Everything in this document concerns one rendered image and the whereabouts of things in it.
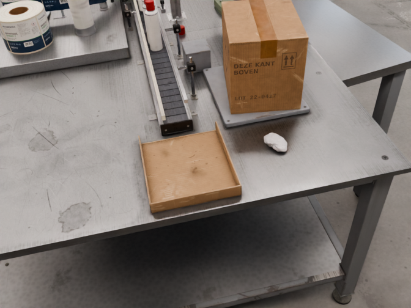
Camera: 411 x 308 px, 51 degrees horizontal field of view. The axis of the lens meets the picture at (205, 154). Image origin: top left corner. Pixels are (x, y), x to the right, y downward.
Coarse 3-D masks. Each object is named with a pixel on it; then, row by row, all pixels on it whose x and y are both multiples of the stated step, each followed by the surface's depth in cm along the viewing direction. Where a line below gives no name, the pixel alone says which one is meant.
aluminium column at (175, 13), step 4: (172, 0) 201; (176, 0) 203; (172, 4) 203; (176, 4) 204; (172, 8) 204; (176, 8) 205; (180, 8) 205; (172, 12) 205; (176, 12) 207; (180, 12) 206; (172, 16) 207; (176, 16) 208; (180, 16) 208
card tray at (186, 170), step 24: (144, 144) 141; (168, 144) 141; (192, 144) 140; (216, 144) 139; (144, 168) 128; (168, 168) 132; (192, 168) 132; (216, 168) 131; (168, 192) 125; (192, 192) 125; (216, 192) 120; (240, 192) 123
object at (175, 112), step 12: (144, 24) 194; (156, 60) 171; (168, 60) 170; (156, 72) 164; (168, 72) 164; (168, 84) 158; (168, 96) 153; (180, 96) 152; (168, 108) 147; (180, 108) 147; (168, 120) 142; (180, 120) 142
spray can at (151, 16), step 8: (152, 0) 164; (152, 8) 164; (152, 16) 165; (152, 24) 168; (152, 32) 170; (160, 32) 172; (152, 40) 172; (160, 40) 174; (152, 48) 175; (160, 48) 175
